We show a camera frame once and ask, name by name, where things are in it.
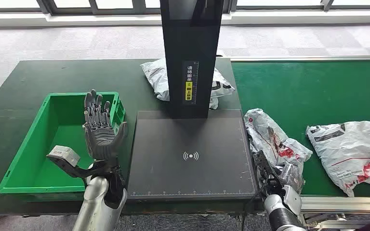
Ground green conveyor belt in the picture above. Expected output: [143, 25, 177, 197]
[231, 60, 370, 198]

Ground black inbound scanner machine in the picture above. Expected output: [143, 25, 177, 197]
[126, 0, 260, 202]

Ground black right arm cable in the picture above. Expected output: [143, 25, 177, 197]
[240, 181, 269, 231]

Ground white parcel bag promise print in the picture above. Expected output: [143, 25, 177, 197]
[306, 121, 370, 197]

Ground dark window frame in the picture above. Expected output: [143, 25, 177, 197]
[0, 0, 370, 15]

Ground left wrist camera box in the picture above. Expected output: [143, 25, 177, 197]
[47, 145, 81, 168]

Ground white parcel red print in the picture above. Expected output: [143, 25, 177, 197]
[244, 108, 313, 194]

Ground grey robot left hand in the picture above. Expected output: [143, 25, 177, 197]
[83, 89, 129, 162]

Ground green plastic crate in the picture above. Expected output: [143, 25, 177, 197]
[0, 91, 127, 202]

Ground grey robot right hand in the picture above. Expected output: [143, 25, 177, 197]
[276, 163, 304, 193]

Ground yellow black instruction label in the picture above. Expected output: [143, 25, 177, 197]
[182, 61, 199, 104]

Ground white parcel bag black stripes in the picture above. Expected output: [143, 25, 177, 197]
[140, 58, 236, 110]

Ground dark green table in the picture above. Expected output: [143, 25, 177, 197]
[0, 58, 265, 216]

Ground aluminium conveyor side rail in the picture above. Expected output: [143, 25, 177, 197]
[300, 195, 370, 231]
[229, 55, 370, 62]

